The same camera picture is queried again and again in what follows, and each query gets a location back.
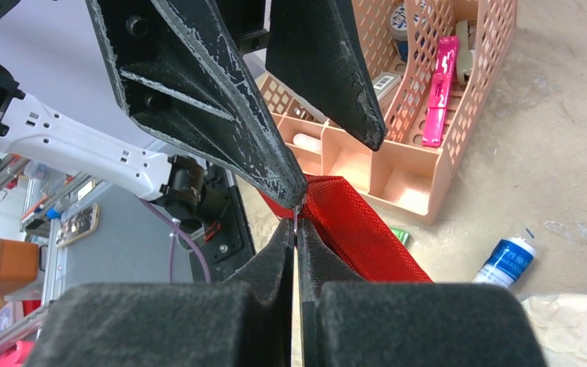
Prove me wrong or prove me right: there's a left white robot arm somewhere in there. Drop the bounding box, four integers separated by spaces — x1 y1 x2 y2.
0 1 388 224

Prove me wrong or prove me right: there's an orange case in background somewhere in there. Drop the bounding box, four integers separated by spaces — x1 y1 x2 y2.
0 238 40 297

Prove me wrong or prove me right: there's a base loop purple cable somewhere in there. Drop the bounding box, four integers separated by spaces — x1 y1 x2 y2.
138 197 213 284

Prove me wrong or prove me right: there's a blue white bandage roll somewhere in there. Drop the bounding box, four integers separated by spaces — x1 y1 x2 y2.
473 237 537 288

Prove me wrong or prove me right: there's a pink desk tray organizer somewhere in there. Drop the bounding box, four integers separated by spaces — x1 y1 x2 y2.
259 1 517 224

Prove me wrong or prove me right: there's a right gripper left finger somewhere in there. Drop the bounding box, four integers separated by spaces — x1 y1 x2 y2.
26 219 295 366

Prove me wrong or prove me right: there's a green small box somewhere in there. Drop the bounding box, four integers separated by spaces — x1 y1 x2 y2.
390 227 411 247

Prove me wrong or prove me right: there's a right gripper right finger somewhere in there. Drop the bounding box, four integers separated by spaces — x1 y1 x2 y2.
297 219 546 366

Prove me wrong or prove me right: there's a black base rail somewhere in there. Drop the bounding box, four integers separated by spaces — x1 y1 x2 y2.
181 163 256 281

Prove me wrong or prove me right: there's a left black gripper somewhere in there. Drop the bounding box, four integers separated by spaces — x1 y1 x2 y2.
86 0 388 209

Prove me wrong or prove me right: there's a barcode labelled small box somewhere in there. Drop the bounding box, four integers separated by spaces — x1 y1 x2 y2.
373 72 402 114

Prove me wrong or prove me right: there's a red first aid pouch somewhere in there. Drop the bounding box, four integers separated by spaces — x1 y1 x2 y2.
258 174 433 284

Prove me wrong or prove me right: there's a grey stapler in tray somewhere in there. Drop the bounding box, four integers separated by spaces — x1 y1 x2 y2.
455 19 476 86

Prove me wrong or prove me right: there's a beige gauze wrap packet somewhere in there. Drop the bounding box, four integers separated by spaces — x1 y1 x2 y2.
521 294 587 366

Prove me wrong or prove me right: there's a blue grey tape roll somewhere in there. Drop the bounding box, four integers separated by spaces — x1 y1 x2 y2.
388 4 410 63

